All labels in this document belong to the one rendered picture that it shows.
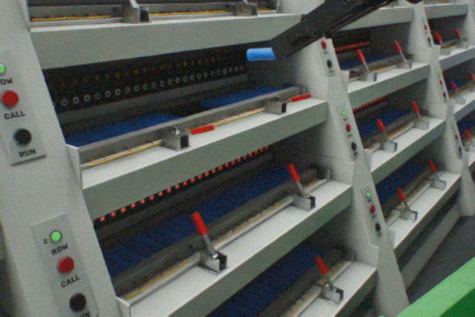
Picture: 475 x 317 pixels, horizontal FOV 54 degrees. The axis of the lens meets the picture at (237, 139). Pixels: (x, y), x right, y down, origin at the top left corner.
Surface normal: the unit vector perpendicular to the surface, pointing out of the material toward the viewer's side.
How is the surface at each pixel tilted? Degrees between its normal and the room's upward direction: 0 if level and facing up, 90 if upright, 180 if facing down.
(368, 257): 90
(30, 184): 90
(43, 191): 90
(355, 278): 22
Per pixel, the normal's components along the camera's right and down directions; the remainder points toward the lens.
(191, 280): 0.00, -0.95
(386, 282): 0.73, -0.18
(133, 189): 0.78, 0.19
